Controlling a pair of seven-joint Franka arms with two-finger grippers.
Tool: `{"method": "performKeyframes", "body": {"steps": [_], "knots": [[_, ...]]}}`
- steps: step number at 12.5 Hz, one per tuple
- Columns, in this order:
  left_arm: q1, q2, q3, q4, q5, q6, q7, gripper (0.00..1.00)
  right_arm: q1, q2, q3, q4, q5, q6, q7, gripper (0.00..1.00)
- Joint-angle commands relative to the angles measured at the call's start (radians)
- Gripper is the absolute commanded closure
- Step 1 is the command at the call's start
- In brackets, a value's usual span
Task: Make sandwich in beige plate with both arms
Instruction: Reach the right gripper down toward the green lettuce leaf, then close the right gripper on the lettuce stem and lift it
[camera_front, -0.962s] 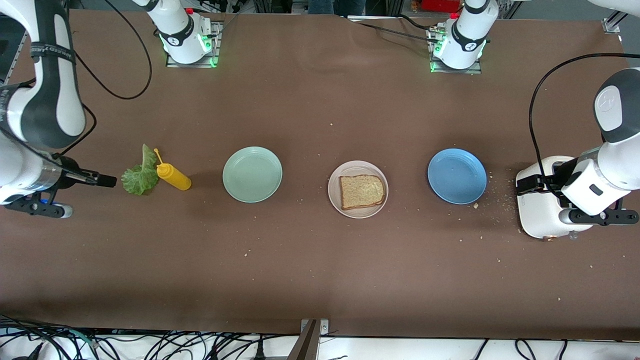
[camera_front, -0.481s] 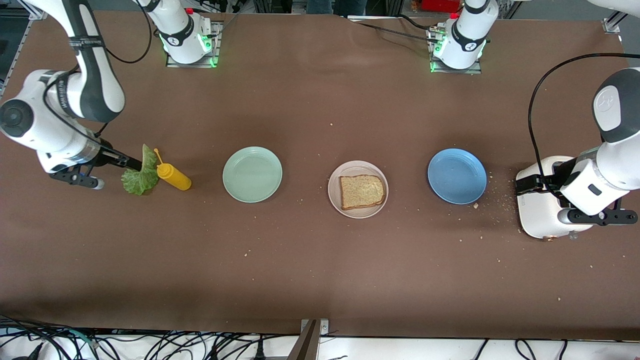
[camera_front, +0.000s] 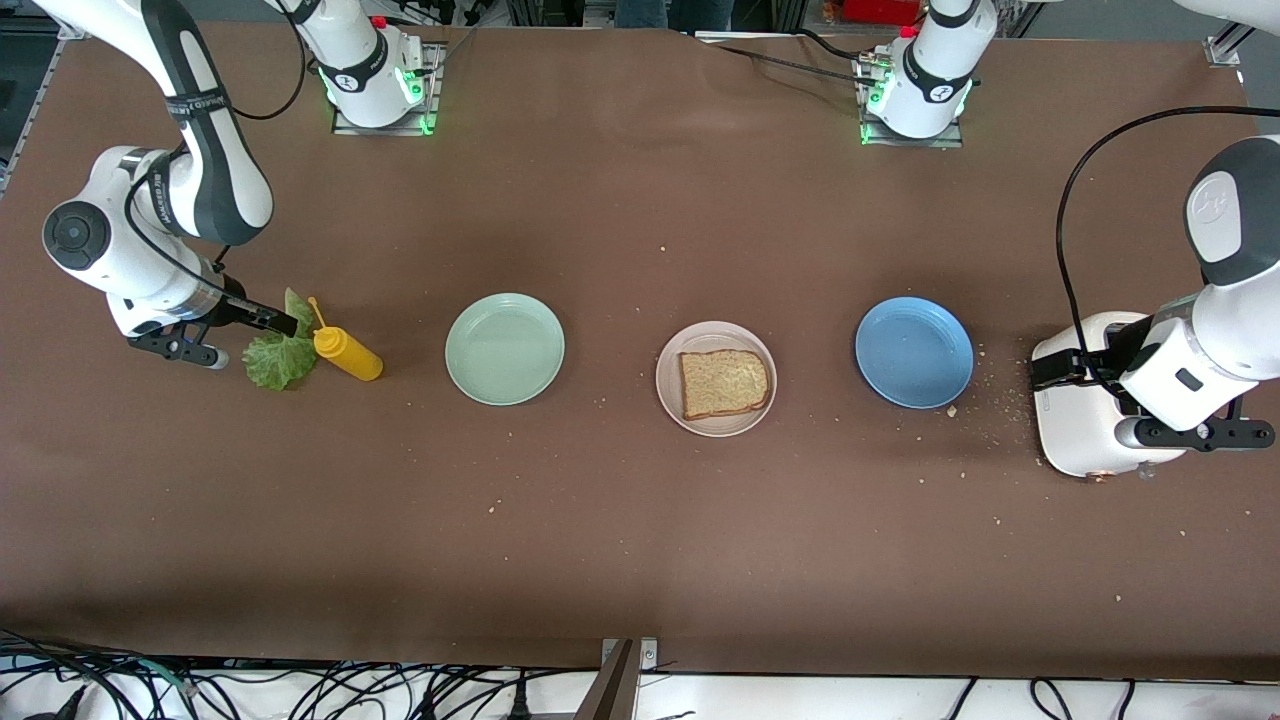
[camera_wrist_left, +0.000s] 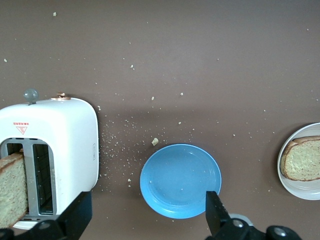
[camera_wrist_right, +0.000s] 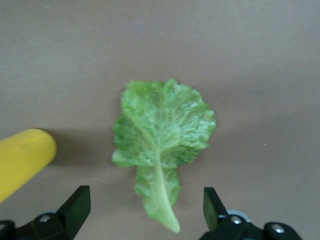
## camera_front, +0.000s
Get green lettuce leaf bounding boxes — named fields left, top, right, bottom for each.
left=242, top=288, right=321, bottom=391

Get yellow squeeze bottle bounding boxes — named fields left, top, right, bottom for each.
left=307, top=297, right=384, bottom=382

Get light-crust bread slice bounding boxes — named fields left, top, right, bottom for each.
left=678, top=350, right=771, bottom=421

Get blue plate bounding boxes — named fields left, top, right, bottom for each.
left=855, top=296, right=975, bottom=410

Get pale green plate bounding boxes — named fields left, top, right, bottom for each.
left=445, top=292, right=566, bottom=407

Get beige plate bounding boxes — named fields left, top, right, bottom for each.
left=655, top=320, right=779, bottom=438

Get white toaster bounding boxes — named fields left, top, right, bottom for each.
left=1031, top=311, right=1193, bottom=483

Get aluminium corner profile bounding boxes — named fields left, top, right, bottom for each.
left=35, top=0, right=96, bottom=41
left=1205, top=0, right=1280, bottom=69

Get red box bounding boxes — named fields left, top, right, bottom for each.
left=845, top=0, right=926, bottom=26

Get standing person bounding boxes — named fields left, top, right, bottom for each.
left=615, top=0, right=734, bottom=31

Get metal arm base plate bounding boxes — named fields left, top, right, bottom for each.
left=858, top=55, right=964, bottom=149
left=332, top=40, right=443, bottom=137

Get thin black base cable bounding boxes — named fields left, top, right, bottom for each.
left=712, top=28, right=881, bottom=89

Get tangled black floor cables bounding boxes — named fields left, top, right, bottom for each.
left=0, top=628, right=601, bottom=720

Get aluminium frame post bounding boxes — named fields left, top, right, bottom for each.
left=575, top=637, right=660, bottom=720

